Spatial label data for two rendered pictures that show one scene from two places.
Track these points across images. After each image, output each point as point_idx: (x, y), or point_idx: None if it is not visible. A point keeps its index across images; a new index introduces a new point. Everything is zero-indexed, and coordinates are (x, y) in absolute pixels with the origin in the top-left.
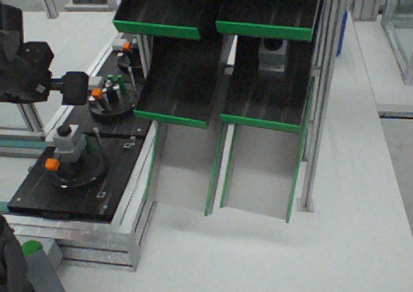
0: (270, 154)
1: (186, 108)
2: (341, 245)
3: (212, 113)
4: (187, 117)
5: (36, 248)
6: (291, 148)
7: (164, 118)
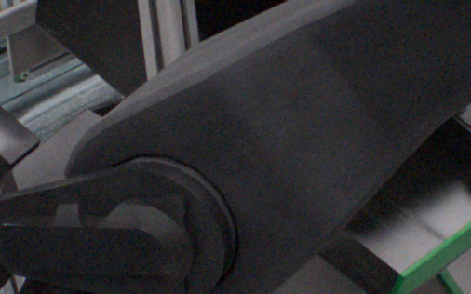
0: None
1: (442, 206)
2: None
3: (340, 277)
4: (469, 217)
5: None
6: None
7: (465, 237)
